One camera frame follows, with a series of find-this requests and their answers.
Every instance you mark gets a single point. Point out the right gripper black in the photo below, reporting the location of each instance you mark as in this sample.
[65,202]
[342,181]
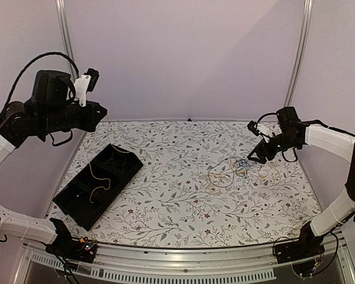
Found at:
[260,149]

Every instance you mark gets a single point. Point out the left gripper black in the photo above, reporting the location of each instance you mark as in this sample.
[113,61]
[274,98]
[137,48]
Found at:
[92,119]

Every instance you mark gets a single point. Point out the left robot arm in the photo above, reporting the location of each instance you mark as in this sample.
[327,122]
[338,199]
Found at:
[58,103]

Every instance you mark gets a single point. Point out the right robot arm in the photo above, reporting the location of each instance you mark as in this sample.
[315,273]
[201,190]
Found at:
[329,163]

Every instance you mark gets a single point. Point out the floral table mat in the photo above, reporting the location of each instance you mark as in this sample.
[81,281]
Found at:
[196,188]

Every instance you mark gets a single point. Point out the black compartment tray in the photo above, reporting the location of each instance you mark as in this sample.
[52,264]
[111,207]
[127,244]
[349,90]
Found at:
[90,193]

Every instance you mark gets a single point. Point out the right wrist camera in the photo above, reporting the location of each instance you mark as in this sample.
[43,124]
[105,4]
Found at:
[258,129]

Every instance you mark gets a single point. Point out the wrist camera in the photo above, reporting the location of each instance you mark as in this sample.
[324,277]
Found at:
[85,83]
[258,129]

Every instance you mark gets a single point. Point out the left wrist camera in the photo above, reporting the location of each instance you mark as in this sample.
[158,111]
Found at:
[85,83]

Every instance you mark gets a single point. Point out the right aluminium corner post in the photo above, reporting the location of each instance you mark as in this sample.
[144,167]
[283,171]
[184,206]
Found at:
[300,51]

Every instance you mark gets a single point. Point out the aluminium corner post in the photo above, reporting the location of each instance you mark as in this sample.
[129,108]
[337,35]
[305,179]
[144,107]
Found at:
[300,51]
[64,29]

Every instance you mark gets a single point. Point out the left aluminium corner post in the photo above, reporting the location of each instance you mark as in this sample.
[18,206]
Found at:
[64,29]

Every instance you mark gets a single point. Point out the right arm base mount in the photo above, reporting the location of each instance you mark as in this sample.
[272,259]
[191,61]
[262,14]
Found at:
[294,250]

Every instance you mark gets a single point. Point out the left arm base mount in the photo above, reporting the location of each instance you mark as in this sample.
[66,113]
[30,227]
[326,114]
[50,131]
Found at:
[82,250]

